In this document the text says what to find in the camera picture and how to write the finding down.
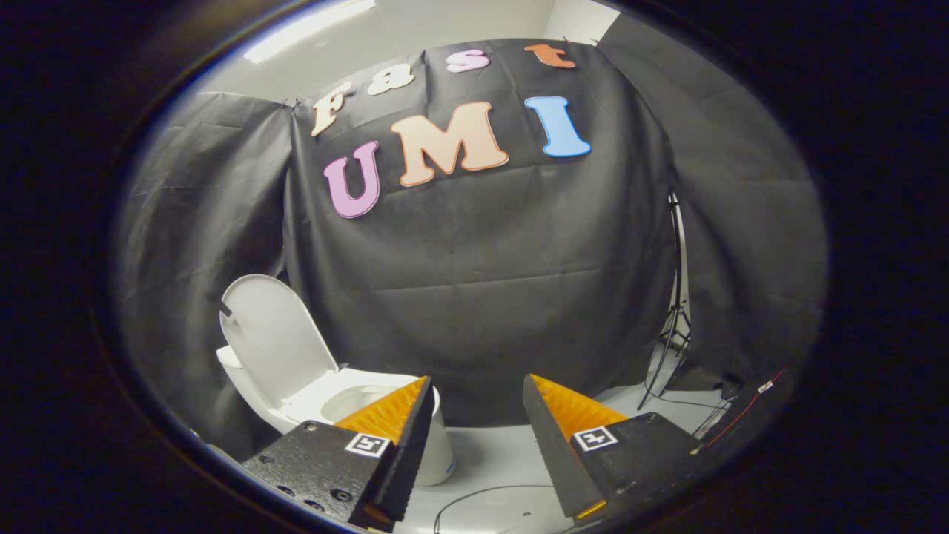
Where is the black backdrop cloth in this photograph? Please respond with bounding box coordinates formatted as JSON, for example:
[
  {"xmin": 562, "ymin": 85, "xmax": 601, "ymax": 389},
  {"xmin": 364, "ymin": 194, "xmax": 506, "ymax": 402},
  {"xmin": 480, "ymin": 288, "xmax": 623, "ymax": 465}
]
[{"xmin": 115, "ymin": 15, "xmax": 829, "ymax": 461}]

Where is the thin black floor cable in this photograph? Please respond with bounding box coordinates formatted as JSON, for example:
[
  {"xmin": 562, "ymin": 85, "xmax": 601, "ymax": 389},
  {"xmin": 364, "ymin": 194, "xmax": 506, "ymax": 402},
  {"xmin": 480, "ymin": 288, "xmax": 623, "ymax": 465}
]
[{"xmin": 434, "ymin": 485, "xmax": 557, "ymax": 534}]

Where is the black tripod stand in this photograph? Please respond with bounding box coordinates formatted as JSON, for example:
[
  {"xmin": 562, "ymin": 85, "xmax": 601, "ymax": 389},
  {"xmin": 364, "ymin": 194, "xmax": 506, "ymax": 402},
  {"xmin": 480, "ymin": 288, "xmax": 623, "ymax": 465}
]
[{"xmin": 638, "ymin": 194, "xmax": 692, "ymax": 411}]

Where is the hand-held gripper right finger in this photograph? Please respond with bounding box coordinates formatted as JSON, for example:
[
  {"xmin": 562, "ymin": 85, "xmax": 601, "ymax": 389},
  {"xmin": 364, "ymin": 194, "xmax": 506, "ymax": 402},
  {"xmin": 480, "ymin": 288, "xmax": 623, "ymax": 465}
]
[{"xmin": 523, "ymin": 373, "xmax": 705, "ymax": 524}]

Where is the white toilet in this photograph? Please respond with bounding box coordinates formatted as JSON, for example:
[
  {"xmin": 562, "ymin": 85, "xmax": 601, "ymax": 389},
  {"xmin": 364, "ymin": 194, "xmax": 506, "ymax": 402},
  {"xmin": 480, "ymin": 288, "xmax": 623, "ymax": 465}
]
[{"xmin": 216, "ymin": 345, "xmax": 456, "ymax": 488}]

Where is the red cable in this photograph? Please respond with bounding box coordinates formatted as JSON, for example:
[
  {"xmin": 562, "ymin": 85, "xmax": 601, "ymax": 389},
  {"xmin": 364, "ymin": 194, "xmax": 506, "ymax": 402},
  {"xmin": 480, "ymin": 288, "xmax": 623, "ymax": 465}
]
[{"xmin": 704, "ymin": 369, "xmax": 785, "ymax": 446}]

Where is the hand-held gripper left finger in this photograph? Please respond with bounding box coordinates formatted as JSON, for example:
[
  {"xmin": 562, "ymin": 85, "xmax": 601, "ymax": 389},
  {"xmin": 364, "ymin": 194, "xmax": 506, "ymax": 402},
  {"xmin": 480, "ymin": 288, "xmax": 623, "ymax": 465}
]
[{"xmin": 241, "ymin": 375, "xmax": 437, "ymax": 533}]

